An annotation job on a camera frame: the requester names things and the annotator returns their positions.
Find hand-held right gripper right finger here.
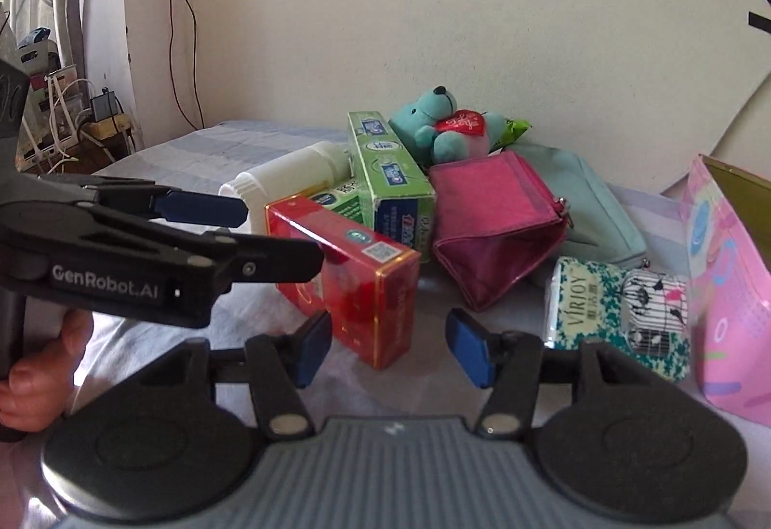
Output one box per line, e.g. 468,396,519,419
446,309,664,439

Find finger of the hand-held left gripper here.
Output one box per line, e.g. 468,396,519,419
90,176,249,233
141,231,326,289

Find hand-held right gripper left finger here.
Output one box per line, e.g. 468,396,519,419
126,312,333,439

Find red cardboard box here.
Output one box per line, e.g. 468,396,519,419
265,195,421,372

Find white capped bottle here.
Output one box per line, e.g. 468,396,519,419
218,140,353,236

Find small green cardboard box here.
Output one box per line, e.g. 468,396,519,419
310,180,377,236

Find green floral tissue packet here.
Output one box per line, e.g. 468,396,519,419
544,257,691,382

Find magenta zip pouch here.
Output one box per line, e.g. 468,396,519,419
429,149,570,313

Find long green toothpaste box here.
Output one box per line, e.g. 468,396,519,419
347,110,436,265

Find pink tin box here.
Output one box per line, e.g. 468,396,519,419
680,154,771,427

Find person's left hand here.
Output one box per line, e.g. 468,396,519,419
0,309,95,435

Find small yellow wooden stool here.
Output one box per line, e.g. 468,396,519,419
81,113,137,158

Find black charger box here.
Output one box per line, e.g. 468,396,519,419
90,89,119,124

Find light teal zip pouch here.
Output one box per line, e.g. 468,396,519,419
512,142,648,286

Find teal teddy bear plush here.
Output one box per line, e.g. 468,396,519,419
388,86,507,165

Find green snack packet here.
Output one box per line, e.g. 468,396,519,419
491,118,532,153

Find white cable bundle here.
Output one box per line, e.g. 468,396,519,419
47,64,82,159

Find thin dark wall cable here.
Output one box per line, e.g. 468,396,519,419
153,0,204,130

